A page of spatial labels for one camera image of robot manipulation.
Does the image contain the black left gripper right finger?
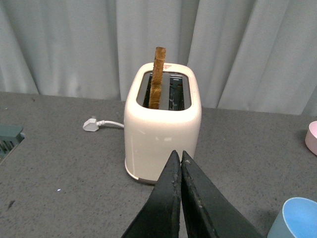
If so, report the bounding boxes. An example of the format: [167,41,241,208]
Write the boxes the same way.
[181,151,263,238]

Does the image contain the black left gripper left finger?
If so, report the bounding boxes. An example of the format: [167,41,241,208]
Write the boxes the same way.
[122,150,182,238]

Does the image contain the light blue plastic cup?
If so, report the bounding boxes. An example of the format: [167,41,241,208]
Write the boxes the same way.
[267,197,317,238]

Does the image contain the cream white toaster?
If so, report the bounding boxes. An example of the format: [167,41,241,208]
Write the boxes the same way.
[124,63,202,184]

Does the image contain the pink plastic bowl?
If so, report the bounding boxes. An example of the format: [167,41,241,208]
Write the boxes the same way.
[305,121,317,155]

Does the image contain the toasted bread slice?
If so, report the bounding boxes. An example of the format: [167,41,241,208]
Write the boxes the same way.
[149,47,166,109]

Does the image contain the grey-green dish rack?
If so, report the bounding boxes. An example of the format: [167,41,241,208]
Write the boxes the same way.
[0,124,25,162]

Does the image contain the white power plug and cable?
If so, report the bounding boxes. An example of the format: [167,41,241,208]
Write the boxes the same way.
[82,115,124,132]

